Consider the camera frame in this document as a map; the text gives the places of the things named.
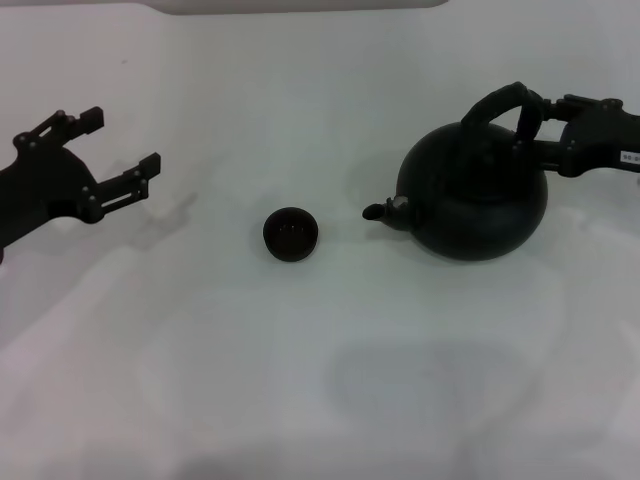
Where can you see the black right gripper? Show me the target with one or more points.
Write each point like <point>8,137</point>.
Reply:
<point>600,140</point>

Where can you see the black round teapot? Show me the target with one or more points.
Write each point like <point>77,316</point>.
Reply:
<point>475,200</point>

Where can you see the small dark teacup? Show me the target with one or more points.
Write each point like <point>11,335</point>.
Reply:
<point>291,234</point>

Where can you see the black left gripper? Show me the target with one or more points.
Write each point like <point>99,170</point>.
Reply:
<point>40,185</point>

